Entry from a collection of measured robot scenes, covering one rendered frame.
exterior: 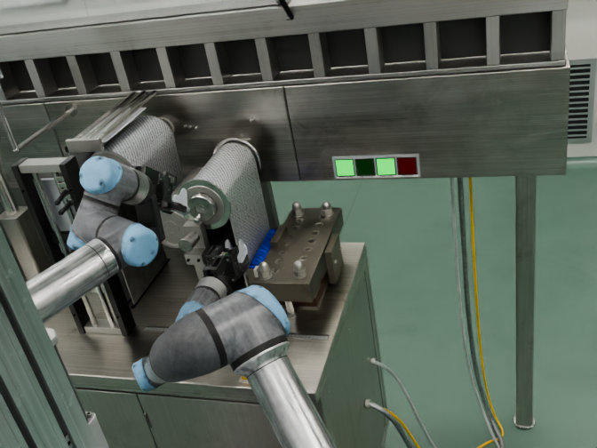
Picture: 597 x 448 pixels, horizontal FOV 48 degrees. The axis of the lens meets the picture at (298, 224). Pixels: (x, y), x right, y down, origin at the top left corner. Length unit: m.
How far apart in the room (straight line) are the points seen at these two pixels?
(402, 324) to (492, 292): 0.47
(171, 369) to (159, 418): 0.70
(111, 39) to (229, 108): 0.39
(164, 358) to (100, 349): 0.74
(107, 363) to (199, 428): 0.30
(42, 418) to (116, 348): 1.16
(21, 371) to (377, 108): 1.33
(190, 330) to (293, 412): 0.23
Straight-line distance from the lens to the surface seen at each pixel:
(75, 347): 2.03
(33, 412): 0.80
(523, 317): 2.40
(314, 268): 1.81
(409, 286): 3.45
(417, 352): 3.06
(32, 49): 2.25
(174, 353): 1.23
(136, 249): 1.26
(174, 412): 1.91
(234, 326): 1.22
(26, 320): 0.77
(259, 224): 1.96
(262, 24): 1.88
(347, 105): 1.89
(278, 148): 2.00
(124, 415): 2.01
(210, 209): 1.74
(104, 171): 1.36
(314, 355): 1.73
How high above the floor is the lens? 2.03
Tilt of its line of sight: 30 degrees down
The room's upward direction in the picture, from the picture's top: 11 degrees counter-clockwise
